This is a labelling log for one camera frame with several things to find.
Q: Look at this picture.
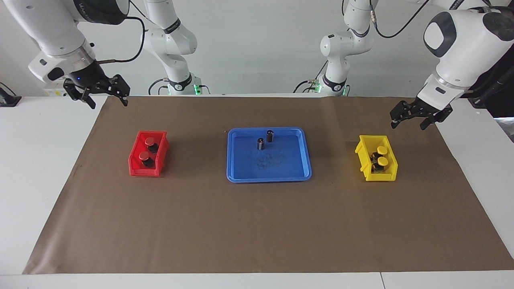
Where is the black pole with base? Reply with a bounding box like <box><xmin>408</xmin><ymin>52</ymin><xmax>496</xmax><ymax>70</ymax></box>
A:
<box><xmin>468</xmin><ymin>74</ymin><xmax>514</xmax><ymax>108</ymax></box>

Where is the yellow plastic bin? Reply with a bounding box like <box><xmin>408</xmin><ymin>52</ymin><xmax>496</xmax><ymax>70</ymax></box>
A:
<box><xmin>355</xmin><ymin>135</ymin><xmax>398</xmax><ymax>182</ymax></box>

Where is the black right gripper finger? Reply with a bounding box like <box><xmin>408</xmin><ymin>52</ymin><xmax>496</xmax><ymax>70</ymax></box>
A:
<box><xmin>108</xmin><ymin>74</ymin><xmax>131</xmax><ymax>107</ymax></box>
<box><xmin>63</xmin><ymin>79</ymin><xmax>97</xmax><ymax>110</ymax></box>

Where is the black background panel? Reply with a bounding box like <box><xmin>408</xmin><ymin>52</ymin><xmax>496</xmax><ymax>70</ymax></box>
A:
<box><xmin>474</xmin><ymin>52</ymin><xmax>514</xmax><ymax>118</ymax></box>

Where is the brown paper table mat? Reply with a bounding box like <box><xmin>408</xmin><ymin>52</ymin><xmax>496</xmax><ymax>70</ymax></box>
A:
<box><xmin>22</xmin><ymin>96</ymin><xmax>514</xmax><ymax>275</ymax></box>

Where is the white wall socket box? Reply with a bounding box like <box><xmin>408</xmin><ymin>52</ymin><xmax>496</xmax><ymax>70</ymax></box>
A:
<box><xmin>43</xmin><ymin>85</ymin><xmax>68</xmax><ymax>97</ymax></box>

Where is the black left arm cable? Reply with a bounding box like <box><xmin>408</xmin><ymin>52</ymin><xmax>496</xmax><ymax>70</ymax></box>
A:
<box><xmin>341</xmin><ymin>0</ymin><xmax>494</xmax><ymax>39</ymax></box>

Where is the black base cable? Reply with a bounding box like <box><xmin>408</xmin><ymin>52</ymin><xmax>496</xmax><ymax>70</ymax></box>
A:
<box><xmin>293</xmin><ymin>60</ymin><xmax>328</xmax><ymax>94</ymax></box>
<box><xmin>148</xmin><ymin>78</ymin><xmax>169</xmax><ymax>96</ymax></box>

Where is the blue plastic tray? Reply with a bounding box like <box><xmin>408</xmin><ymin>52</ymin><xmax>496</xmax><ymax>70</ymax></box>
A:
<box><xmin>226</xmin><ymin>127</ymin><xmax>313</xmax><ymax>183</ymax></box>

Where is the black device at table edge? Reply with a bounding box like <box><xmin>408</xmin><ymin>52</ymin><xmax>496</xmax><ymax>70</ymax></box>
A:
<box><xmin>0</xmin><ymin>82</ymin><xmax>21</xmax><ymax>107</ymax></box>

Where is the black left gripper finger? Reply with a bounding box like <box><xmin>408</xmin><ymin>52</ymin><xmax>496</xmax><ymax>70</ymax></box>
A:
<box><xmin>390</xmin><ymin>101</ymin><xmax>414</xmax><ymax>130</ymax></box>
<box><xmin>420</xmin><ymin>110</ymin><xmax>448</xmax><ymax>131</ymax></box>

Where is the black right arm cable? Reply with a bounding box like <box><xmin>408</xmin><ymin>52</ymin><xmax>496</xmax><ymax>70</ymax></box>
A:
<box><xmin>96</xmin><ymin>15</ymin><xmax>146</xmax><ymax>65</ymax></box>

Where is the red plastic bin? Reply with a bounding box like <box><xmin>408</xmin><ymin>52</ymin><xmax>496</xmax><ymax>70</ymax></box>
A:
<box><xmin>128</xmin><ymin>130</ymin><xmax>170</xmax><ymax>177</ymax></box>

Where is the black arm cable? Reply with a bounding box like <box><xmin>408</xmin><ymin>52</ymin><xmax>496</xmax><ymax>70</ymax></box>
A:
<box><xmin>341</xmin><ymin>0</ymin><xmax>494</xmax><ymax>39</ymax></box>
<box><xmin>96</xmin><ymin>15</ymin><xmax>146</xmax><ymax>65</ymax></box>

